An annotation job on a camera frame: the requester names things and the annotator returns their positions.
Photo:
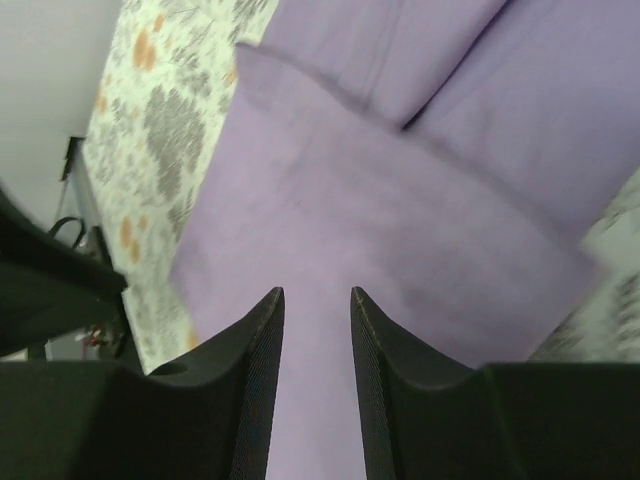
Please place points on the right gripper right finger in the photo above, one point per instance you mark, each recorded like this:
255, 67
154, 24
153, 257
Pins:
425, 416

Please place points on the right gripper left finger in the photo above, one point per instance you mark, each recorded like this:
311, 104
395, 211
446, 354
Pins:
205, 415

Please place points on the purple t shirt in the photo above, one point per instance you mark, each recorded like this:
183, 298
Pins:
446, 156

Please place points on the floral table cloth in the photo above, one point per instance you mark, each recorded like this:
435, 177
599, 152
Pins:
150, 125

